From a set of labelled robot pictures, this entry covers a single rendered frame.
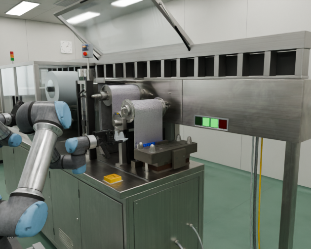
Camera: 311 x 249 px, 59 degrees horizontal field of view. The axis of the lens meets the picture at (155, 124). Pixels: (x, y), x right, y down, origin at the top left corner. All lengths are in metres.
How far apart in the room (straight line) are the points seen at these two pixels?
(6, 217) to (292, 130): 1.24
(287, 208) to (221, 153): 2.95
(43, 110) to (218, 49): 1.00
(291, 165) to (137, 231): 0.90
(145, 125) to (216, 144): 2.98
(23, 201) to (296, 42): 1.30
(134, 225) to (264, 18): 3.36
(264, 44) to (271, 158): 2.84
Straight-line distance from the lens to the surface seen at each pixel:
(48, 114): 1.18
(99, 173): 1.69
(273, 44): 1.50
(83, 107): 2.02
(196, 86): 1.75
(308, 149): 3.98
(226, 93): 1.62
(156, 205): 1.61
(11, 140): 1.69
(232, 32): 4.43
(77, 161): 1.50
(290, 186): 1.72
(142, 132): 1.75
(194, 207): 1.87
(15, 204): 1.06
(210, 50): 1.70
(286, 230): 1.82
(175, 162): 1.68
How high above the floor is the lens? 1.45
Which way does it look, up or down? 9 degrees down
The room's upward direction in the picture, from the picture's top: 1 degrees counter-clockwise
